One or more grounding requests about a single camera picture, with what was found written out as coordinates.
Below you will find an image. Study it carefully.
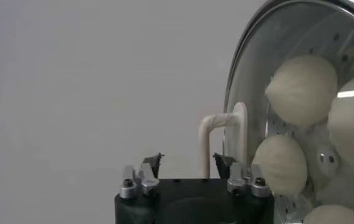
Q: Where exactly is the white steamed baozi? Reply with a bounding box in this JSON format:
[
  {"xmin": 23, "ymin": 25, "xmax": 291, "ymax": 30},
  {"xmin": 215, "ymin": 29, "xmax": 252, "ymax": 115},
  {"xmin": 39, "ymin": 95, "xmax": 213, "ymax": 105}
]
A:
[
  {"xmin": 252, "ymin": 133, "xmax": 308, "ymax": 196},
  {"xmin": 265, "ymin": 54, "xmax": 338, "ymax": 127},
  {"xmin": 302, "ymin": 204, "xmax": 354, "ymax": 224},
  {"xmin": 327, "ymin": 71, "xmax": 354, "ymax": 177}
]

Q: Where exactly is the round glass pot lid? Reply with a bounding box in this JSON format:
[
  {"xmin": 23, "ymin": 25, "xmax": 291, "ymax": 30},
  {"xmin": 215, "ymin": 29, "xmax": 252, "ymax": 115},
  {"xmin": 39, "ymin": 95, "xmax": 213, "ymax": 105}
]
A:
[{"xmin": 198, "ymin": 0, "xmax": 354, "ymax": 224}]

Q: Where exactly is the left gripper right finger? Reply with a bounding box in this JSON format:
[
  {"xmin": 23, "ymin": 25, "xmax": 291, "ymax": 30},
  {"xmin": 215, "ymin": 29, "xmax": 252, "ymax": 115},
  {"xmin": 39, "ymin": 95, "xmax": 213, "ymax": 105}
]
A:
[{"xmin": 212, "ymin": 152, "xmax": 271, "ymax": 198}]

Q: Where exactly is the stainless steel steamer basket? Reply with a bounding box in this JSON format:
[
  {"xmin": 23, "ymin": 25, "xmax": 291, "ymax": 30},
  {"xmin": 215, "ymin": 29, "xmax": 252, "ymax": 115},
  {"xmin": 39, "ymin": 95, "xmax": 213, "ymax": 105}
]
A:
[{"xmin": 234, "ymin": 0, "xmax": 354, "ymax": 224}]

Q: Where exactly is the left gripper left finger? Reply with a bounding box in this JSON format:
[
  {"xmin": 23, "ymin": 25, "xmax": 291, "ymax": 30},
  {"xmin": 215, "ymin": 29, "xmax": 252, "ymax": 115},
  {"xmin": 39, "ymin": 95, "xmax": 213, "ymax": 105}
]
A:
[{"xmin": 119, "ymin": 152, "xmax": 165, "ymax": 199}]

